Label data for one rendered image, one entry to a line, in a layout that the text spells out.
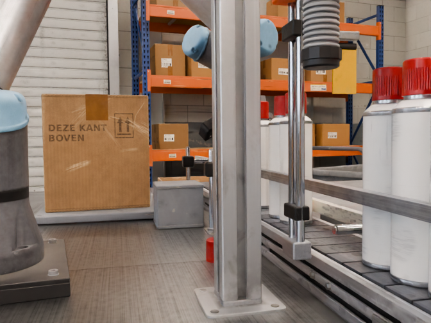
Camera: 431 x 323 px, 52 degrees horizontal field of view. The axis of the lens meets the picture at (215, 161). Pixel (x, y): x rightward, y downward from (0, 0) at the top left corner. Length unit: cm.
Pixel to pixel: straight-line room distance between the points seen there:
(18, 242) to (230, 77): 34
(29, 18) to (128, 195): 48
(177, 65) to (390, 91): 403
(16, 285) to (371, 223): 40
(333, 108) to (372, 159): 562
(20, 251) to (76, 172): 48
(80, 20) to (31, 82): 82
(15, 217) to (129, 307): 20
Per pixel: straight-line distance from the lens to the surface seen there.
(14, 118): 61
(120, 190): 108
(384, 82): 48
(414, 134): 43
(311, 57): 39
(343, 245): 58
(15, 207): 62
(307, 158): 69
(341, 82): 54
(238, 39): 50
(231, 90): 48
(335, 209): 66
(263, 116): 85
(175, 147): 435
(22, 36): 79
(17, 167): 62
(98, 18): 501
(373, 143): 47
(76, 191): 107
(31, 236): 63
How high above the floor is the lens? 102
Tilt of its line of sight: 3 degrees down
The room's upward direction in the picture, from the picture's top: 1 degrees counter-clockwise
